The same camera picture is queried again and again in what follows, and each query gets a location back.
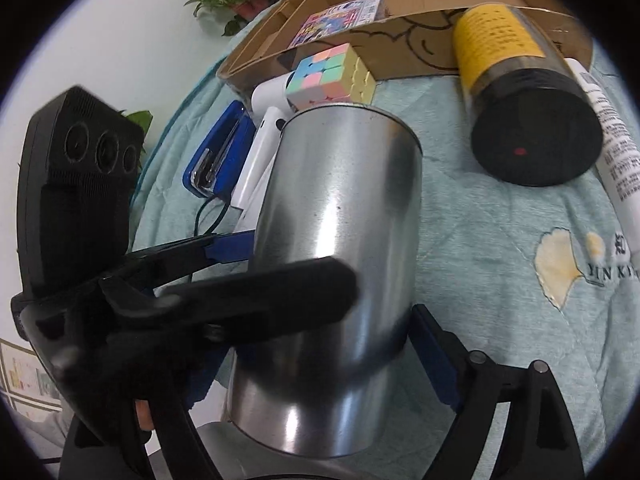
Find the silver metal can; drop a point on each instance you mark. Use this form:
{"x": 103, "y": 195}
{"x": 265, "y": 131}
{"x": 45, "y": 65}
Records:
{"x": 340, "y": 200}

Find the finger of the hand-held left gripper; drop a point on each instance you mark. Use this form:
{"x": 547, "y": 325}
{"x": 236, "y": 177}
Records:
{"x": 230, "y": 247}
{"x": 280, "y": 295}

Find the cardboard box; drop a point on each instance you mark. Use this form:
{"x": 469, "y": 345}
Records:
{"x": 400, "y": 50}

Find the white phone stand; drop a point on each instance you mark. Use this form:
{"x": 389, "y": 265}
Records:
{"x": 257, "y": 160}

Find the blue stapler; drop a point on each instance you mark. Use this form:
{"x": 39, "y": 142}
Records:
{"x": 225, "y": 130}

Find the pastel cube puzzle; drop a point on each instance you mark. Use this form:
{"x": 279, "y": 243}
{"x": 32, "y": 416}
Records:
{"x": 320, "y": 77}

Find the wall poster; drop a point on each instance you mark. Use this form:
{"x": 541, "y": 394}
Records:
{"x": 25, "y": 375}

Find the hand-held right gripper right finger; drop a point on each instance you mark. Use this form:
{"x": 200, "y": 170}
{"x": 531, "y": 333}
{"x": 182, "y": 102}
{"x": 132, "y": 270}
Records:
{"x": 430, "y": 355}

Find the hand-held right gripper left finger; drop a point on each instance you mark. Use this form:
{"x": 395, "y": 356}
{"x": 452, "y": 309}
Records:
{"x": 175, "y": 430}

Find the yellow label jar black lid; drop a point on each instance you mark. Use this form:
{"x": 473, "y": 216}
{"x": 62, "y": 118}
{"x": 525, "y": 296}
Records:
{"x": 500, "y": 45}

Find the green leafy plant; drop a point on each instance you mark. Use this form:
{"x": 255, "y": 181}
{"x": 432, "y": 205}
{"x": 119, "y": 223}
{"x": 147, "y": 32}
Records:
{"x": 140, "y": 120}

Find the colourful printed card box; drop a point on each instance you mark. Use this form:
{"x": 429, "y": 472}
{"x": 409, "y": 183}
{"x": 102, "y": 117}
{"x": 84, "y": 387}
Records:
{"x": 335, "y": 17}

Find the white printed tube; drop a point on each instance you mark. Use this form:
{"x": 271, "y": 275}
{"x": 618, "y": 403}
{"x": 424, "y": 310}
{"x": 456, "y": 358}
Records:
{"x": 610, "y": 135}

